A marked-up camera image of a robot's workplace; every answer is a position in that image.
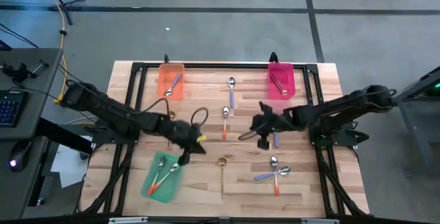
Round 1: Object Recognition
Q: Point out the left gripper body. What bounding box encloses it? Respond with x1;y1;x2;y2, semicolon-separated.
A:
161;115;204;166

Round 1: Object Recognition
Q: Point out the silver metal bracket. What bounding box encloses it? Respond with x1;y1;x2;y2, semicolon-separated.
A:
108;216;149;224
300;218;341;224

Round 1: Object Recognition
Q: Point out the black tripod stand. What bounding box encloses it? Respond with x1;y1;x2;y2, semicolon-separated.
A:
37;0;87;26

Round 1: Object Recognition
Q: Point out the black backlit keyboard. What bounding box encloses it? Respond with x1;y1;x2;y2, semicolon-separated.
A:
0;89;30;128

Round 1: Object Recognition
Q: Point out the black metal table frame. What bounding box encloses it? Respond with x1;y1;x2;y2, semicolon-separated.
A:
74;61;367;218

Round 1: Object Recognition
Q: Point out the grey metal stand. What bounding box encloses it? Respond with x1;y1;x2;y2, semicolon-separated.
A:
393;66;440;170

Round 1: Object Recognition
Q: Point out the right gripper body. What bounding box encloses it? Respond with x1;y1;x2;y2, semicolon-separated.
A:
256;100;293;151

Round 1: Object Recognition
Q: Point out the white sheet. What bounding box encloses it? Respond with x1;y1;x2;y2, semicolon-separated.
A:
50;144;87;189

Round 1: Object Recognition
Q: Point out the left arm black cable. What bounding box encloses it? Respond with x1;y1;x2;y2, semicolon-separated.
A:
140;96;210;128

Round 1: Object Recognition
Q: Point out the black floor cable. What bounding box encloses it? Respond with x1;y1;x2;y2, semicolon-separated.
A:
0;22;39;49

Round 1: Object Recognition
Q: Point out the green plastic bin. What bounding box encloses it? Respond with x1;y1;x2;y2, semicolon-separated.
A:
140;151;185;204

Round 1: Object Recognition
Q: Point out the yellow floor cable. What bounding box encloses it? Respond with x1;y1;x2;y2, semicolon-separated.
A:
34;0;69;104

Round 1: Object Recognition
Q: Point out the orange plastic bin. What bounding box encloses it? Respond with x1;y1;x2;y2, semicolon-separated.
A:
157;63;186;101

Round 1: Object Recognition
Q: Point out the grey desk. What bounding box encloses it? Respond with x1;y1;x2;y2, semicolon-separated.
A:
0;47;64;220

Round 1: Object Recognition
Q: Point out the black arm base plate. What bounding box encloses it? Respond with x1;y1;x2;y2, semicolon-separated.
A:
84;123;140;146
307;119;371;148

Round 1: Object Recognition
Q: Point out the black device with green light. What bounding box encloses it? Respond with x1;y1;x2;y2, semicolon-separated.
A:
421;67;440;98

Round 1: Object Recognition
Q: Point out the black desk support bar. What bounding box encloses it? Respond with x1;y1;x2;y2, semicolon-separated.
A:
34;117;94;156

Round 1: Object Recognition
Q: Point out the black computer mouse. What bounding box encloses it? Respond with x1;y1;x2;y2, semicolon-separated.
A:
8;140;32;172

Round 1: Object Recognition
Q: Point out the pink plastic bin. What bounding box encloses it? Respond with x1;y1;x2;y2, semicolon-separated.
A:
267;62;296;100

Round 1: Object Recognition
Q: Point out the black clamp mount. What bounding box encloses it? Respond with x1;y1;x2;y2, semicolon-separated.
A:
1;58;50;84

